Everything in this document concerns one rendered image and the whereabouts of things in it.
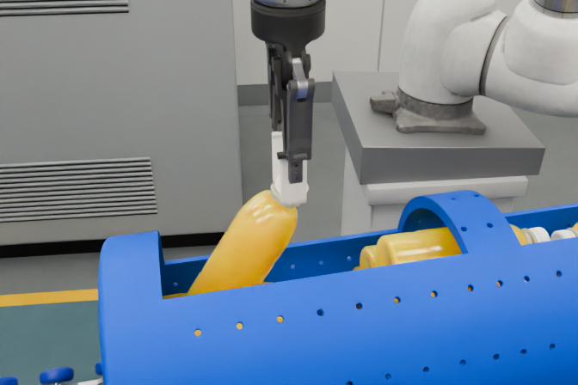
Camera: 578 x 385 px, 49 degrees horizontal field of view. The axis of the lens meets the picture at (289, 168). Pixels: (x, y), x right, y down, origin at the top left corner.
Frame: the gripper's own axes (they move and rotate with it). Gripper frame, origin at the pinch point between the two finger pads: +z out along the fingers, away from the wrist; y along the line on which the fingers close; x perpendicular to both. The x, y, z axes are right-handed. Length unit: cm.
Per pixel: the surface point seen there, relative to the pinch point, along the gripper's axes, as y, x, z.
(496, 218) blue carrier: 7.3, 23.5, 5.8
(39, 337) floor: -108, -66, 129
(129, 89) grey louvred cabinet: -144, -25, 55
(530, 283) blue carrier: 15.1, 24.1, 9.1
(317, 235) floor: -143, 43, 129
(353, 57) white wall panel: -258, 93, 100
